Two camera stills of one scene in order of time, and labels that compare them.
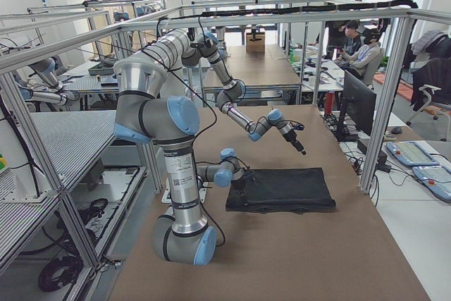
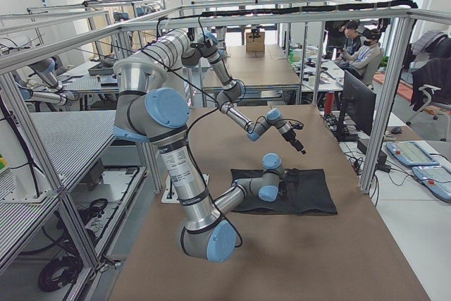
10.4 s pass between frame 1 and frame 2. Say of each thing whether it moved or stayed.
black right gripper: moved
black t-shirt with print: stayed
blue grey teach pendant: stayed
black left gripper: stayed
